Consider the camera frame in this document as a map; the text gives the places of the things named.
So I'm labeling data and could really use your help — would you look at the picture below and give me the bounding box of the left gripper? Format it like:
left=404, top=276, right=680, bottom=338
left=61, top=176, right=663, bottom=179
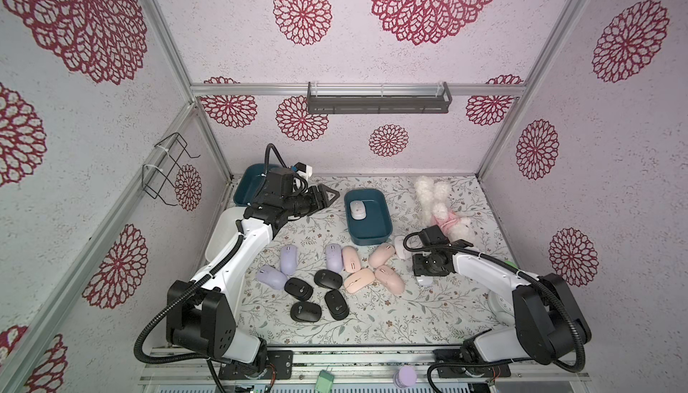
left=283, top=183, right=340, bottom=218

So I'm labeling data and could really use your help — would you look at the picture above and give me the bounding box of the white mouse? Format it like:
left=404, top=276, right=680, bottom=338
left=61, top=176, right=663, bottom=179
left=416, top=276, right=434, bottom=287
left=393, top=235, right=413, bottom=260
left=349, top=200, right=367, bottom=221

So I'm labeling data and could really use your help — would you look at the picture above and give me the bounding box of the teal storage box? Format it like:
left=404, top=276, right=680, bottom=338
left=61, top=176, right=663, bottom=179
left=233, top=164, right=264, bottom=207
left=344, top=189, right=393, bottom=246

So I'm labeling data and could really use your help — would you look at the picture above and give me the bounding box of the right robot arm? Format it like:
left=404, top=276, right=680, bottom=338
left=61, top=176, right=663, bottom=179
left=402, top=226, right=591, bottom=373

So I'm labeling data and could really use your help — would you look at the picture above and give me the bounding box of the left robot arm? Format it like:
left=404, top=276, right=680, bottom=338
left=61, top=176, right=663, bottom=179
left=134, top=144, right=340, bottom=373

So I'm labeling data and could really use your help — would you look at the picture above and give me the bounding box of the purple mouse centre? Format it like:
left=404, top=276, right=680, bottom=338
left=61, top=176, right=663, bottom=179
left=324, top=243, right=344, bottom=273

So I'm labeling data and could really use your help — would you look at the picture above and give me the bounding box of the pink mouse lower right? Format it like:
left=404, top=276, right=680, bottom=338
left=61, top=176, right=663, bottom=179
left=374, top=265, right=406, bottom=295

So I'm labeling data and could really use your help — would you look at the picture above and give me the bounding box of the purple mouse upright left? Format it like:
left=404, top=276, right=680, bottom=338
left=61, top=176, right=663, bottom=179
left=279, top=245, right=298, bottom=276

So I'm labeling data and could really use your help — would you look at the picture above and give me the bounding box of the white plush toy pink dress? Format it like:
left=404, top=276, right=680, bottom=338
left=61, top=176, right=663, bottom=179
left=414, top=176, right=474, bottom=242

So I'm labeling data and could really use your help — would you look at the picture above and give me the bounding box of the black mouse upper right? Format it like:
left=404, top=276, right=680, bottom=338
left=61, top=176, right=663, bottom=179
left=314, top=269, right=343, bottom=290

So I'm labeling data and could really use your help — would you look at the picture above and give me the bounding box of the black mouse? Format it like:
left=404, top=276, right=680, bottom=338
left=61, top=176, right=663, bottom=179
left=290, top=302, right=322, bottom=323
left=284, top=278, right=314, bottom=302
left=314, top=269, right=343, bottom=290
left=324, top=290, right=349, bottom=321

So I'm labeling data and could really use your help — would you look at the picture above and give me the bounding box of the white alarm clock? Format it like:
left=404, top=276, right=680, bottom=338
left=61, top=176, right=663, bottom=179
left=487, top=291, right=515, bottom=326

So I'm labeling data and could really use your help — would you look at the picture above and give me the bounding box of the pink mouse lower left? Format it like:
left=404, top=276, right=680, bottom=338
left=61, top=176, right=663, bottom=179
left=343, top=267, right=376, bottom=294

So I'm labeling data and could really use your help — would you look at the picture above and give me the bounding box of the black mouse upper left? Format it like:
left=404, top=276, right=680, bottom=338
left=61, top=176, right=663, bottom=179
left=284, top=278, right=314, bottom=302

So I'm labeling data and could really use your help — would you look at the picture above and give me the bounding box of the purple mouse lower left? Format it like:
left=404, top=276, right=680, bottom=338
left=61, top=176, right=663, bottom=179
left=255, top=265, right=290, bottom=291

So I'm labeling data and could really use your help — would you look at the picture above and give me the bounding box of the black mouse lower right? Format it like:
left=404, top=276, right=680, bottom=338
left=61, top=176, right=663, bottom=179
left=324, top=290, right=349, bottom=321

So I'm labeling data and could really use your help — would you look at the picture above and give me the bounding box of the white tray rear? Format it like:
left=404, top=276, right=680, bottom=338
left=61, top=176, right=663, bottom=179
left=204, top=207, right=245, bottom=263

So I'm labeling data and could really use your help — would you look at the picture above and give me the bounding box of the black mouse lower left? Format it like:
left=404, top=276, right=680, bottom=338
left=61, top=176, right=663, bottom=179
left=290, top=302, right=322, bottom=323

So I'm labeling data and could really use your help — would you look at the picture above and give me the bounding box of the purple round cap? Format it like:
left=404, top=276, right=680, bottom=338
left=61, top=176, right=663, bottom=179
left=393, top=365, right=417, bottom=389

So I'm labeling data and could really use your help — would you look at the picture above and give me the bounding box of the green connector block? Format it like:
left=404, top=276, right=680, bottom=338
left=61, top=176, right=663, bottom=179
left=315, top=371, right=335, bottom=393

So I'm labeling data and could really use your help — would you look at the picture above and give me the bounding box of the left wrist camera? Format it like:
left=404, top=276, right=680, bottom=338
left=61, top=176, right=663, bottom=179
left=292, top=163, right=313, bottom=180

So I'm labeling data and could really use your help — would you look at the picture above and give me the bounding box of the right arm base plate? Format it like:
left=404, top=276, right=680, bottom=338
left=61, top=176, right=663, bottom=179
left=433, top=348, right=512, bottom=379

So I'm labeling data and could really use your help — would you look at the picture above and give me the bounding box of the dark wall shelf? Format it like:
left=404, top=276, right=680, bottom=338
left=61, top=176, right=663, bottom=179
left=306, top=83, right=453, bottom=115

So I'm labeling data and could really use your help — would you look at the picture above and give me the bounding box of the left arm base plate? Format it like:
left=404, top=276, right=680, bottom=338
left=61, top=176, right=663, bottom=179
left=219, top=349, right=294, bottom=382

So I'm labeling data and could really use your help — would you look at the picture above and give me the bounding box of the black wire wall rack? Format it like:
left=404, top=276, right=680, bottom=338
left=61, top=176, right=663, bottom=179
left=141, top=132, right=202, bottom=210

